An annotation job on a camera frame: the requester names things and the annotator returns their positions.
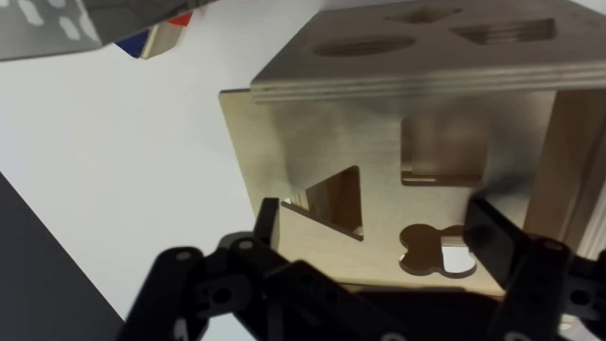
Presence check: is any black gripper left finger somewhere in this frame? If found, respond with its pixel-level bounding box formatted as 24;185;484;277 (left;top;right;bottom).
115;198;355;341

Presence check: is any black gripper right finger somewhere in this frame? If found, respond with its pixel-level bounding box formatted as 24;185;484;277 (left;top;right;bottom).
460;196;606;341

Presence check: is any wooden shape sorter cube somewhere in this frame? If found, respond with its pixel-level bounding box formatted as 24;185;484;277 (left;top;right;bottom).
217;0;606;300

